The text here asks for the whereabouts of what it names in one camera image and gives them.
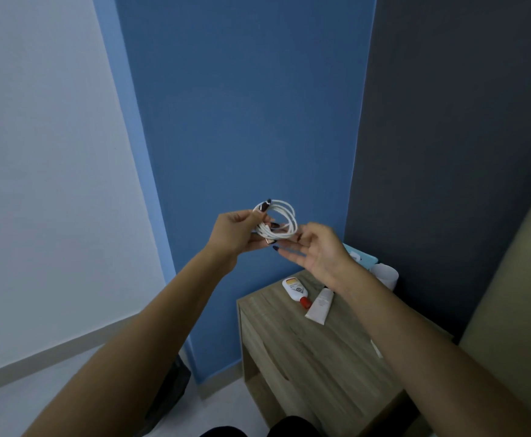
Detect person's left hand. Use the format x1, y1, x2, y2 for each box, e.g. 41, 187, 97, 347
206, 209, 277, 274

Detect person's right hand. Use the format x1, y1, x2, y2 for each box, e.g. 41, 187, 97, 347
272, 222, 359, 294

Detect white bottle red cap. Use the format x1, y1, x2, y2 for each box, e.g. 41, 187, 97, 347
281, 276, 313, 310

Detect teal tissue box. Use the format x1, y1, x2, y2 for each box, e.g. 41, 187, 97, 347
342, 243, 379, 271

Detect white charging cable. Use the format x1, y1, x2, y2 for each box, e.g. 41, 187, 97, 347
251, 198, 299, 240

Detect white tube black cap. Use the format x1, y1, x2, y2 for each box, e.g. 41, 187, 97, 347
304, 287, 335, 326

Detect large white plastic cup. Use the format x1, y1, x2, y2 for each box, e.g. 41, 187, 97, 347
369, 262, 400, 292

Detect wooden drawer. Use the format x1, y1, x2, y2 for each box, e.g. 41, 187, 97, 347
239, 313, 321, 429

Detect black trash bin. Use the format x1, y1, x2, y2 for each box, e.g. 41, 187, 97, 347
137, 354, 192, 437

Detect person's right forearm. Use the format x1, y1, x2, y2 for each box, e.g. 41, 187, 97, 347
338, 263, 531, 437

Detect person's left forearm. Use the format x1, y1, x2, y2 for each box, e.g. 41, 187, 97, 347
21, 249, 237, 437

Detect wooden nightstand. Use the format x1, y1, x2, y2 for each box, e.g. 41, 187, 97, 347
236, 268, 453, 437

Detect person's black trousers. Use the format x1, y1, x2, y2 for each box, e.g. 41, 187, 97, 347
199, 416, 325, 437

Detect beige bed headboard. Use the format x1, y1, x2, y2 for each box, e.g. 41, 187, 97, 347
458, 163, 531, 429

